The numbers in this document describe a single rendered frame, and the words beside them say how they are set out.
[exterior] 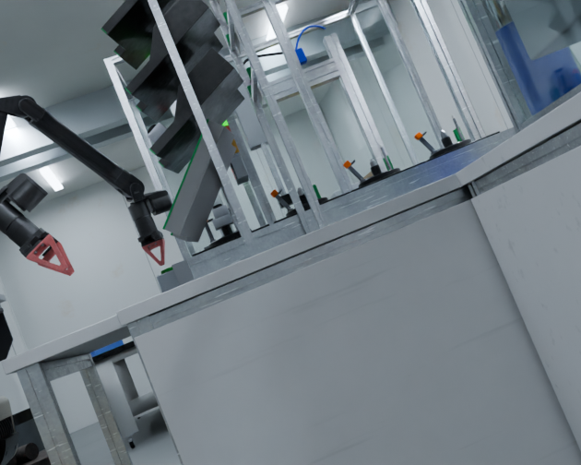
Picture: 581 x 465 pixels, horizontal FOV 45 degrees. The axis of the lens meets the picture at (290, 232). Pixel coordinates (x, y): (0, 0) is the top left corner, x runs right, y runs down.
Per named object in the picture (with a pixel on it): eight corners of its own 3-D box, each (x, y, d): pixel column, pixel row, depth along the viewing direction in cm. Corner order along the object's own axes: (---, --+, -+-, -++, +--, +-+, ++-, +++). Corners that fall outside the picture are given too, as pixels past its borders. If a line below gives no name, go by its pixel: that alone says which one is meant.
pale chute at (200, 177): (179, 235, 164) (162, 229, 164) (193, 237, 177) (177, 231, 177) (224, 125, 163) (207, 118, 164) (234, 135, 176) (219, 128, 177)
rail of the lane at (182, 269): (184, 298, 193) (170, 262, 194) (207, 300, 281) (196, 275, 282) (203, 291, 193) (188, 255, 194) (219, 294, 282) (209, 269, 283)
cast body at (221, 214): (215, 229, 210) (207, 208, 211) (216, 231, 215) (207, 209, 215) (241, 219, 211) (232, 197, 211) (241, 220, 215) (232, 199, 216)
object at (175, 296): (121, 326, 134) (115, 312, 135) (192, 314, 283) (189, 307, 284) (752, 67, 146) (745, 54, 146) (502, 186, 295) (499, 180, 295)
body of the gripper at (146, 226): (164, 238, 218) (155, 216, 218) (160, 235, 207) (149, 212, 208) (145, 245, 217) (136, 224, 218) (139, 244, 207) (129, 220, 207)
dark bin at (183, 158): (164, 168, 180) (144, 149, 181) (178, 173, 193) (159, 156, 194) (236, 87, 179) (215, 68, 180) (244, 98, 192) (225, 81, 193)
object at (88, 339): (5, 375, 138) (0, 361, 138) (72, 360, 226) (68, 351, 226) (322, 246, 152) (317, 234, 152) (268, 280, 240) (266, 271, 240)
